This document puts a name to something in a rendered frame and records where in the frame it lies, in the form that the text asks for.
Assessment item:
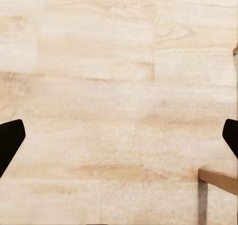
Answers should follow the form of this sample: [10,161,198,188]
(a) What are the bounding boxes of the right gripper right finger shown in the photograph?
[222,119,238,159]

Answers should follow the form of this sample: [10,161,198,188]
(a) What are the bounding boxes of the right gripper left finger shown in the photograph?
[0,119,26,178]

